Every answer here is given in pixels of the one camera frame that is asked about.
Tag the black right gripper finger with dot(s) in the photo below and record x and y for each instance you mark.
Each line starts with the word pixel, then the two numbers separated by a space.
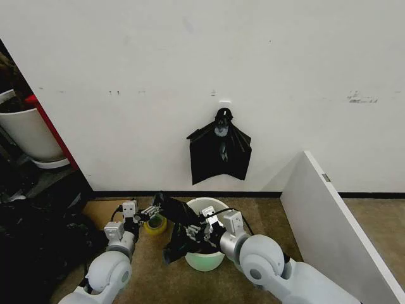
pixel 206 236
pixel 191 231

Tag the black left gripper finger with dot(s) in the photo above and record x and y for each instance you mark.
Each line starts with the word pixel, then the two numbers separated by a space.
pixel 150 209
pixel 152 217

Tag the black garbage bag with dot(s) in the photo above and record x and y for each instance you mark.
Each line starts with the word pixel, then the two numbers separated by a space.
pixel 177 215

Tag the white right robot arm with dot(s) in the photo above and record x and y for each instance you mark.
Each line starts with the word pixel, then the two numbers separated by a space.
pixel 265 256

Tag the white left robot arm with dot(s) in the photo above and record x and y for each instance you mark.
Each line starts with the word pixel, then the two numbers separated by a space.
pixel 107 269

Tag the white round trash bin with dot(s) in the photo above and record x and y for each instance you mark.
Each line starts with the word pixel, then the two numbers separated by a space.
pixel 204 261

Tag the black bag hanging on hook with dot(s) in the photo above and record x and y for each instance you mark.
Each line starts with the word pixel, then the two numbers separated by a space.
pixel 218 164

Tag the yellow tape roll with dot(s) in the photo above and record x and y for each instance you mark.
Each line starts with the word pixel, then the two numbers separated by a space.
pixel 155 230

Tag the brown cardboard sheet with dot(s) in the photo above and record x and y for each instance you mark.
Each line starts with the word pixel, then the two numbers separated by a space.
pixel 98 213

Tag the pile of black bags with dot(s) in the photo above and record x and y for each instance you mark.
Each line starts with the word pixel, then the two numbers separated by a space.
pixel 38 240

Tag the white pot saucer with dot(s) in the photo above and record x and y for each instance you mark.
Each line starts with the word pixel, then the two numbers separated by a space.
pixel 52 163

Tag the white flat board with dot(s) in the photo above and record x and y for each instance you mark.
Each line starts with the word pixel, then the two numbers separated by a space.
pixel 332 228

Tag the small metal hinge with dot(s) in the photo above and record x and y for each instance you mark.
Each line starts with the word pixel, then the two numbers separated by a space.
pixel 326 177

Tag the white plant pot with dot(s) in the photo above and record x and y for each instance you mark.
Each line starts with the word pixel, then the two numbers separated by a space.
pixel 31 136

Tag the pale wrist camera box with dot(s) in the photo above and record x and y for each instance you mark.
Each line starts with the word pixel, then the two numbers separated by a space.
pixel 209 211
pixel 128 209

